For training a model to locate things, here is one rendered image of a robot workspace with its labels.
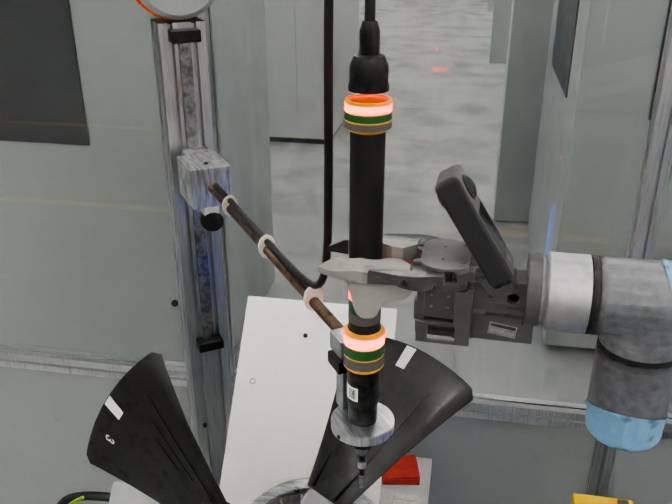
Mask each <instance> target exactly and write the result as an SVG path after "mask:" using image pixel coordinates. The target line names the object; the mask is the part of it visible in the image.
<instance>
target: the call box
mask: <svg viewBox="0 0 672 504"><path fill-rule="evenodd" d="M617 500H618V498H610V497H601V496H593V495H585V494H577V493H574V494H573V495H572V499H571V504H617Z"/></svg>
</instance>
